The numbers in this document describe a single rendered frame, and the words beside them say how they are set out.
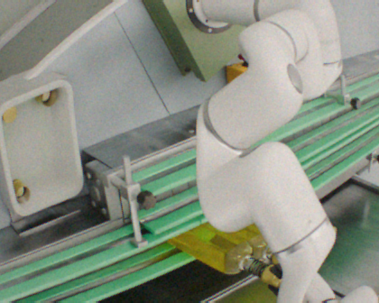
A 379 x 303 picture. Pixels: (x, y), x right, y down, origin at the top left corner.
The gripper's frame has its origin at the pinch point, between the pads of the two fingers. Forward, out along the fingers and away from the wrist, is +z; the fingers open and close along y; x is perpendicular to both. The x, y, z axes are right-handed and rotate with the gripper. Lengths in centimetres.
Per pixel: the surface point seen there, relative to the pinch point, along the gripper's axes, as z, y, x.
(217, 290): 17.9, -12.3, 4.2
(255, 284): 16.0, -12.9, -3.9
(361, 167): 47, -14, -59
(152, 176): 25.0, 13.0, 12.0
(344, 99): 33, 15, -39
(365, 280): 3.0, -16.3, -27.1
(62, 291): 18.9, -3.6, 35.8
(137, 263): 23.7, -3.8, 17.7
